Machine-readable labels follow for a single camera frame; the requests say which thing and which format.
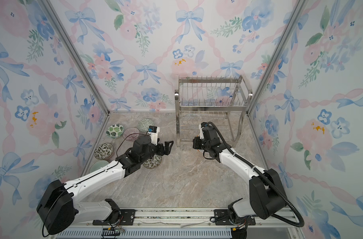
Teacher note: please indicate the pink purple bowl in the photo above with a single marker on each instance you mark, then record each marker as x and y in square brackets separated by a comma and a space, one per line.
[131, 134]

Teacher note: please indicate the aluminium corner post left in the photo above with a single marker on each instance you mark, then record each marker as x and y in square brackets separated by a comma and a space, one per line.
[54, 19]

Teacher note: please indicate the aluminium corner post right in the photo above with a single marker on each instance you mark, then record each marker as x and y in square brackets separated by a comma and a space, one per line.
[280, 47]

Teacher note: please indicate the dark speckled bowl left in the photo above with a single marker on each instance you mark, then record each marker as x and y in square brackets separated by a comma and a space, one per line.
[104, 151]

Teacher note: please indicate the green leaf pattern bowl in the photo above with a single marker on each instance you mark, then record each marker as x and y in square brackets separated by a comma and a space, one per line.
[115, 131]

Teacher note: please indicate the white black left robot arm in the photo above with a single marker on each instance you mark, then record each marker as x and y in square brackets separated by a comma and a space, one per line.
[60, 205]

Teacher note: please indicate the stainless steel dish rack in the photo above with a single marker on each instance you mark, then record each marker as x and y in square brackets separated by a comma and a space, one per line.
[222, 100]

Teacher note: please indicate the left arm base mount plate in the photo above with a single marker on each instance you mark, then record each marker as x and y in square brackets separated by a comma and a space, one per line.
[124, 218]

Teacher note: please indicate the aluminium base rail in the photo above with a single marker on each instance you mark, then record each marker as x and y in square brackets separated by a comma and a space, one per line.
[181, 223]

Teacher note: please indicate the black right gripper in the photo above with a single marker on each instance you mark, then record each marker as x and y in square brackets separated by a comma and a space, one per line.
[196, 141]

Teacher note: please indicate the green geometric pattern bowl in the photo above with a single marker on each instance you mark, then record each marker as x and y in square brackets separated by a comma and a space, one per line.
[144, 124]

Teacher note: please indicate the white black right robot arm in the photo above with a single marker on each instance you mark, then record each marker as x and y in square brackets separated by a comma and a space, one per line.
[262, 201]

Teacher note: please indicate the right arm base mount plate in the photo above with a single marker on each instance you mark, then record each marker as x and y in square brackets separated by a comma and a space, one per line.
[222, 217]

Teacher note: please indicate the pale green celadon bowl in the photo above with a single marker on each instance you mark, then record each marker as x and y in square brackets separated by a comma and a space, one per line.
[98, 165]

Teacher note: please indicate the aluminium corner post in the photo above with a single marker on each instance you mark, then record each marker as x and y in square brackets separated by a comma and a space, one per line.
[280, 47]
[54, 19]

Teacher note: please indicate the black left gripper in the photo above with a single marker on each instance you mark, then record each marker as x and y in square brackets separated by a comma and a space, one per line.
[167, 150]

